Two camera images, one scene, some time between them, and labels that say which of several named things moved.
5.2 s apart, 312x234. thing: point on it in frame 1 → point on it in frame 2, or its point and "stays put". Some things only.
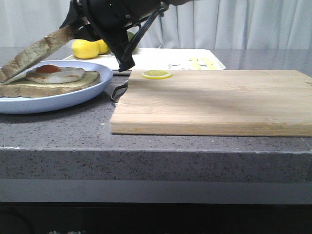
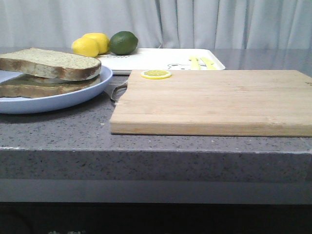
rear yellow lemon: (103, 47) stays put
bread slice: (9, 71) → (50, 63)
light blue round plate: (15, 105) stays put
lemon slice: (156, 74) stays put
